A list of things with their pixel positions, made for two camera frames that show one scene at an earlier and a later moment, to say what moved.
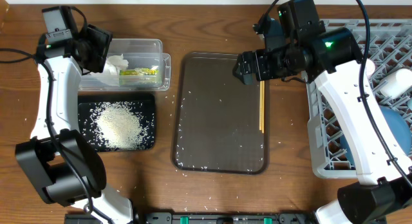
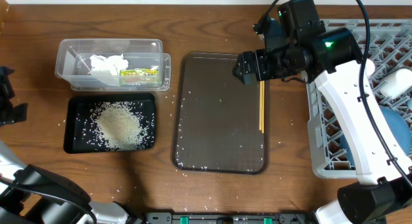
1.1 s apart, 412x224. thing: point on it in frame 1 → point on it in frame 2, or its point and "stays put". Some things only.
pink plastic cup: x=370 y=67 stays put
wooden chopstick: x=263 y=107 stays put
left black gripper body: x=95 y=46 → x=6 y=114
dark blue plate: x=398 y=125 stays put
